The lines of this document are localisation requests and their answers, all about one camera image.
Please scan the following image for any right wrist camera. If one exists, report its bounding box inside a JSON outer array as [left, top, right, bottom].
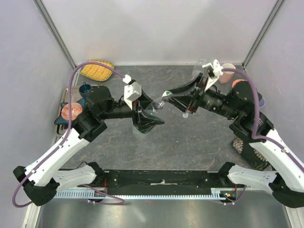
[[202, 59, 223, 92]]

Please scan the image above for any purple cable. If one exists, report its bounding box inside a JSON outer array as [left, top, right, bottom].
[[11, 62, 126, 208], [222, 68, 304, 174]]

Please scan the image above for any black base bar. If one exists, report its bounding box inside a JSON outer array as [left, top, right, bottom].
[[89, 170, 235, 196]]

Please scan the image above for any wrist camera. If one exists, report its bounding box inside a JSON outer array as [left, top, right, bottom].
[[202, 59, 223, 92], [123, 75, 142, 110]]

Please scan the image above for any blue star plate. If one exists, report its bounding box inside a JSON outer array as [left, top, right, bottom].
[[54, 98, 86, 125]]

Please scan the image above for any green white bottle cap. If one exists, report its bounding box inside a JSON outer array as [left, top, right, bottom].
[[162, 90, 172, 98]]

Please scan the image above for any green label bottle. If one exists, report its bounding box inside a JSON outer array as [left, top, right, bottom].
[[141, 96, 170, 126]]

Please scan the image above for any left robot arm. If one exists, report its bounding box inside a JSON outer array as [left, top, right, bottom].
[[13, 86, 164, 206]]

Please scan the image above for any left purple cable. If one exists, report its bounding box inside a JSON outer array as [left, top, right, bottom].
[[11, 62, 126, 208]]

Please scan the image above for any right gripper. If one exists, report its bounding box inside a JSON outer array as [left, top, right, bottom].
[[163, 72, 240, 120]]

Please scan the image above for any pink cup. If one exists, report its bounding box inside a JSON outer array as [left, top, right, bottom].
[[218, 63, 236, 84]]

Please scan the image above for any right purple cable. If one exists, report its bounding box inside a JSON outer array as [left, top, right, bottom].
[[222, 68, 304, 174]]

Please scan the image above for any metal tray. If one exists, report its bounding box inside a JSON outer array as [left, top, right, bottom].
[[55, 86, 82, 136]]

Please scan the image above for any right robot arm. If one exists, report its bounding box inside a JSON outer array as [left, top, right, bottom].
[[162, 81, 304, 208]]

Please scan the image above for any orange patterned bowl left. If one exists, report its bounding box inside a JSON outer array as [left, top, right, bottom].
[[60, 102, 83, 121]]

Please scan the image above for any slotted cable duct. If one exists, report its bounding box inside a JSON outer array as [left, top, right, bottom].
[[54, 188, 237, 200]]

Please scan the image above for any orange patterned bowl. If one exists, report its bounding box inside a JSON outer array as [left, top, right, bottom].
[[60, 102, 83, 121], [232, 79, 245, 87]]

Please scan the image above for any yellow woven plate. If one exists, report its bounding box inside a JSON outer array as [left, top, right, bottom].
[[80, 64, 113, 82]]

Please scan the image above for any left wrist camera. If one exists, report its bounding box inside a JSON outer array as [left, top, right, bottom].
[[123, 75, 142, 110]]

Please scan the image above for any dark patterned pouch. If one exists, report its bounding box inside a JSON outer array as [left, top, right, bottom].
[[231, 137, 270, 171]]

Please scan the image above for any orange patterned bowl right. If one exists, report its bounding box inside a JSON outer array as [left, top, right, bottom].
[[232, 79, 245, 87]]

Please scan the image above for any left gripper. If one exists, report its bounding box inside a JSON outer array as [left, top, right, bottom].
[[100, 87, 165, 130]]

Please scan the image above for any dark blue teacup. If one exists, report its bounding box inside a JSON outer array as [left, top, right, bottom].
[[79, 82, 92, 99]]

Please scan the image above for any red label clear bottle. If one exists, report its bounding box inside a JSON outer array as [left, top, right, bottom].
[[191, 59, 207, 80]]

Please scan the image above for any purple cup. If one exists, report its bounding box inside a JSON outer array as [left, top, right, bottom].
[[258, 93, 265, 108]]

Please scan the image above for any clear bottle blue-white cap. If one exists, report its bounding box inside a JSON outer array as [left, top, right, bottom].
[[132, 126, 144, 140]]

